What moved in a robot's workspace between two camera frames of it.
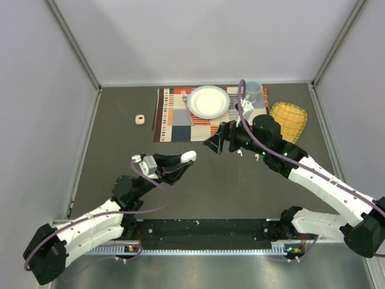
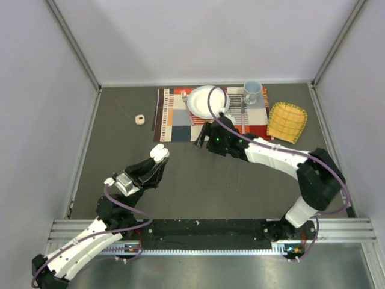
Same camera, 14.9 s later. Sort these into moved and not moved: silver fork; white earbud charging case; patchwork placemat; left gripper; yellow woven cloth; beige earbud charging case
Moved: left gripper; white earbud charging case
Not moved: yellow woven cloth; beige earbud charging case; patchwork placemat; silver fork
